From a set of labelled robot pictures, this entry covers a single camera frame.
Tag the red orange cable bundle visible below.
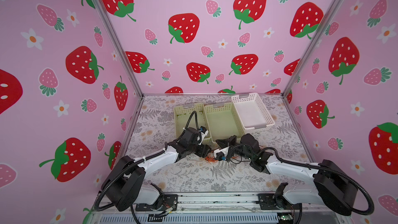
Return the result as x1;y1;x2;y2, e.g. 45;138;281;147
198;149;237;165

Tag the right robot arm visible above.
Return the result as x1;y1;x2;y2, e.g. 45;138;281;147
214;134;375;216

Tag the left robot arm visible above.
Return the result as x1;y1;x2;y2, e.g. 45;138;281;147
93;127;211;212

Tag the left green basket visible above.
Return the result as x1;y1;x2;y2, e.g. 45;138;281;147
174;103;211;141

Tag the green basket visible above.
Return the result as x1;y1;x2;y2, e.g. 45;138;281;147
174;103;211;141
204;102;245;143

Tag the white perforated basket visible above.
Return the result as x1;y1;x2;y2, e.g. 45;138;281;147
231;93;275;134

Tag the middle green basket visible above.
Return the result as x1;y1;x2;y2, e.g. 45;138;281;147
204;102;245;143

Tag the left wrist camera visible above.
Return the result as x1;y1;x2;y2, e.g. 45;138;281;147
199;126;209;140

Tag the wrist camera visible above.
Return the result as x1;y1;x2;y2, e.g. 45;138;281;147
199;126;209;140
213;146;230;161

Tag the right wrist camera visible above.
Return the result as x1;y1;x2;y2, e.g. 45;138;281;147
213;146;230;161

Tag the left arm black conduit hose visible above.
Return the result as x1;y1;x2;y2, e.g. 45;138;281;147
185;110;200;131

